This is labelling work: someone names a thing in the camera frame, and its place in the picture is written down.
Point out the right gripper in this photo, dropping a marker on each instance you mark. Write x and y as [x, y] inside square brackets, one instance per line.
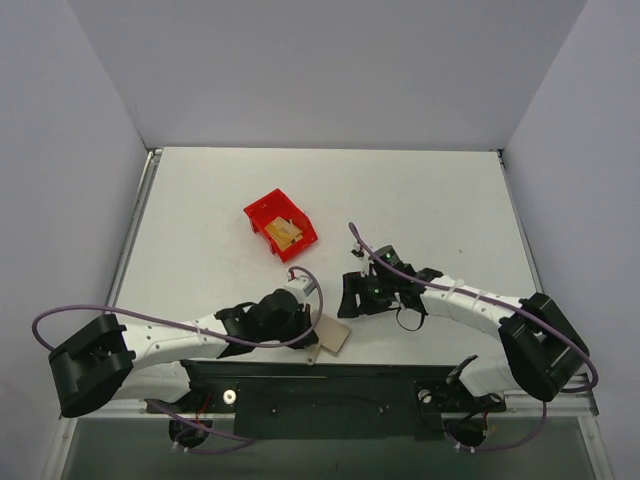
[361, 292]

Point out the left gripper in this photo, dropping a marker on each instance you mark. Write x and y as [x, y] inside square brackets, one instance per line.
[305, 326]

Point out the beige leather card holder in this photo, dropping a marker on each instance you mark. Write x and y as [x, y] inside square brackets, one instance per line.
[332, 336]

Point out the red plastic bin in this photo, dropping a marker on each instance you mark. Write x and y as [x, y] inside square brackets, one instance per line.
[277, 204]

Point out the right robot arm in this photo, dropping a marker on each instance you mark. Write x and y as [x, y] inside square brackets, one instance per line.
[540, 350]

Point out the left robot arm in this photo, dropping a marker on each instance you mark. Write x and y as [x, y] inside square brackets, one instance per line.
[110, 359]

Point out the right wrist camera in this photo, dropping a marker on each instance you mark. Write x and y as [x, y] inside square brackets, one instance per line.
[364, 258]

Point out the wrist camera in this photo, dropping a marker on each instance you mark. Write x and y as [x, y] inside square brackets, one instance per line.
[301, 287]
[364, 258]

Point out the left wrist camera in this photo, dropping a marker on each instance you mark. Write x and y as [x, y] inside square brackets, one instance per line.
[301, 287]

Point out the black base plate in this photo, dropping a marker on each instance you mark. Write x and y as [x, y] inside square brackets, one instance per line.
[280, 401]

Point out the aluminium frame rail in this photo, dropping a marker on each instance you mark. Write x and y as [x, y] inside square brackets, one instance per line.
[520, 404]

